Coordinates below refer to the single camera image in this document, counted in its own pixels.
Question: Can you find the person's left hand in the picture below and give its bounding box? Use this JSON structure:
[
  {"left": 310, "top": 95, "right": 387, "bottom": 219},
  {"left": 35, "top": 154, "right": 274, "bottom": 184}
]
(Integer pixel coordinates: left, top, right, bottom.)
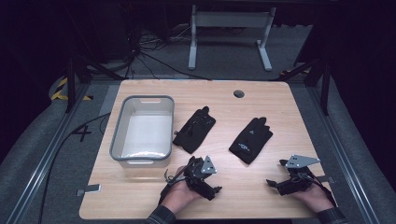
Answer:
[{"left": 160, "top": 166, "right": 204, "bottom": 215}]

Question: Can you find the black glove with strap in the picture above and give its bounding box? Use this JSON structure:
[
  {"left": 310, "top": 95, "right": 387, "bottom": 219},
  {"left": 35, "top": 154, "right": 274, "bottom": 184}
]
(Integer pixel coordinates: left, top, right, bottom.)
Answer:
[{"left": 172, "top": 105, "right": 217, "bottom": 155}]

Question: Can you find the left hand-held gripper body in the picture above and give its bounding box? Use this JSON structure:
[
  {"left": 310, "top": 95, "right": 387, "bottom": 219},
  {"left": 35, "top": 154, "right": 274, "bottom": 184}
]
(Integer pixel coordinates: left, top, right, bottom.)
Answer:
[{"left": 163, "top": 155, "right": 219, "bottom": 202}]

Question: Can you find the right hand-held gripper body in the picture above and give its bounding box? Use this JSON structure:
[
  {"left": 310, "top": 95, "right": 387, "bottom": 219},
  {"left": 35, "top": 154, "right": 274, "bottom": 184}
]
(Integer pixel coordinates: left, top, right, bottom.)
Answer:
[{"left": 276, "top": 154, "right": 321, "bottom": 197}]

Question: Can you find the person's right hand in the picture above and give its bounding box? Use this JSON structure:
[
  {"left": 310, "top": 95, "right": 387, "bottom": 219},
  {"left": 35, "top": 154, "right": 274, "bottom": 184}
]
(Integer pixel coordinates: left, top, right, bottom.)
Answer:
[{"left": 290, "top": 183, "right": 336, "bottom": 215}]

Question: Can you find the black metal stand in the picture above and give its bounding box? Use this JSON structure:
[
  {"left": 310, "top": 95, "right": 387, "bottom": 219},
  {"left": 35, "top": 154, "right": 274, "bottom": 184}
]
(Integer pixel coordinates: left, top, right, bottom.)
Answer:
[
  {"left": 64, "top": 52, "right": 125, "bottom": 114},
  {"left": 270, "top": 57, "right": 332, "bottom": 117}
]

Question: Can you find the white plastic bin grey rim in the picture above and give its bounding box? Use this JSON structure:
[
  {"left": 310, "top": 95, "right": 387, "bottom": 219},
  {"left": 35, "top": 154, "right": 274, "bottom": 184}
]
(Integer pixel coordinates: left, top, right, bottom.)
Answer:
[{"left": 109, "top": 94, "right": 176, "bottom": 169}]

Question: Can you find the black glove white print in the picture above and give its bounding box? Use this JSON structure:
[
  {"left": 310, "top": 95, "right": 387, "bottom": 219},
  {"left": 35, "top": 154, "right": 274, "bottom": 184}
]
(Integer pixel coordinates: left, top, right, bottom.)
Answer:
[{"left": 228, "top": 117, "right": 275, "bottom": 165}]

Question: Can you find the white metal table frame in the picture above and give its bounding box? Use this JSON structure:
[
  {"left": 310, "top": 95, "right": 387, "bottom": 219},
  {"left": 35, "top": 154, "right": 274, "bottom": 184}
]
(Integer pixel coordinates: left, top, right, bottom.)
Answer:
[{"left": 188, "top": 4, "right": 277, "bottom": 72}]

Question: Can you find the black yellow hazard tape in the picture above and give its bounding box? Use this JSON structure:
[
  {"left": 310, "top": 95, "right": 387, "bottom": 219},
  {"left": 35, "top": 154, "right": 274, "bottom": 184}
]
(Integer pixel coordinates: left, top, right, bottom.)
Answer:
[{"left": 50, "top": 77, "right": 94, "bottom": 102}]

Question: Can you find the black floor cable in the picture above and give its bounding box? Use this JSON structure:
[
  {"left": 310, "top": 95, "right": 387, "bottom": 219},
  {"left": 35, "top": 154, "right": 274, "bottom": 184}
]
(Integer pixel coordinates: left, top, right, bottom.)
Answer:
[{"left": 36, "top": 112, "right": 112, "bottom": 224}]

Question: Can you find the tangle of black cables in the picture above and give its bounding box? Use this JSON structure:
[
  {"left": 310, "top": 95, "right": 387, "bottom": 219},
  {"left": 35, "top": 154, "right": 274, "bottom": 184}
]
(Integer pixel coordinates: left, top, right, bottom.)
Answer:
[{"left": 123, "top": 23, "right": 213, "bottom": 81}]

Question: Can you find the aluminium floor rail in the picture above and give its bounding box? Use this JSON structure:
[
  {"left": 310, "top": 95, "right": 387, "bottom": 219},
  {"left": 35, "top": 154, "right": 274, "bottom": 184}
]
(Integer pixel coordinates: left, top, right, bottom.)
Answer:
[
  {"left": 6, "top": 83, "right": 92, "bottom": 224},
  {"left": 306, "top": 84, "right": 383, "bottom": 224}
]

